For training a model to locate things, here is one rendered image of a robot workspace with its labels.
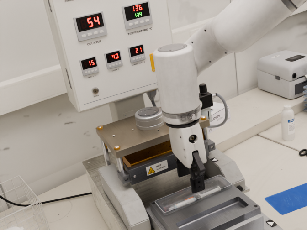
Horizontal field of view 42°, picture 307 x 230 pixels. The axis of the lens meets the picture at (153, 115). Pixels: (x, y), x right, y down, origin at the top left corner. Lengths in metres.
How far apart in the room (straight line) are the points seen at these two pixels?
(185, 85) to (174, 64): 0.05
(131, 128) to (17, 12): 0.61
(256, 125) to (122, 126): 0.77
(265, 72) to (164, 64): 1.27
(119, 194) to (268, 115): 0.96
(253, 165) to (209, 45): 0.76
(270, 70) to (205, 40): 1.14
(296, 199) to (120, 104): 0.63
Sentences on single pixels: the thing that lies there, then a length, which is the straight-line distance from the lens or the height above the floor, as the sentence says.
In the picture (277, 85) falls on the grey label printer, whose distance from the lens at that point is 1.98.
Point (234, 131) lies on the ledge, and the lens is 1.69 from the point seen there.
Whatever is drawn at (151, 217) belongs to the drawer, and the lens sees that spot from 0.97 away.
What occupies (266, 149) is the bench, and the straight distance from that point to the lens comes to 1.63.
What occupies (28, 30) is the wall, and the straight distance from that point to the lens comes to 1.47.
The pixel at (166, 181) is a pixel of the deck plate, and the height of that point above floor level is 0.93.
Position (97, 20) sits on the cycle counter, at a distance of 1.11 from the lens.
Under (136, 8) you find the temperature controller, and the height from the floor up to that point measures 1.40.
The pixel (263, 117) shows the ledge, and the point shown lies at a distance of 1.79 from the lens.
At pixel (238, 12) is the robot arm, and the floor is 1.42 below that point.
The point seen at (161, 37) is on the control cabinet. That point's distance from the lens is 1.19.
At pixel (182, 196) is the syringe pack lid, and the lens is 0.97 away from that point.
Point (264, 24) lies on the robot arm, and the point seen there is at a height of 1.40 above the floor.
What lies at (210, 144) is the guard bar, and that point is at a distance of 1.09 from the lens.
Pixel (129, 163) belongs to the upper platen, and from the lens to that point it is 1.03.
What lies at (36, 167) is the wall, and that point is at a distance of 1.60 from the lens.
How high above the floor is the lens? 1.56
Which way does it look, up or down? 23 degrees down
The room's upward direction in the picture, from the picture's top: 10 degrees counter-clockwise
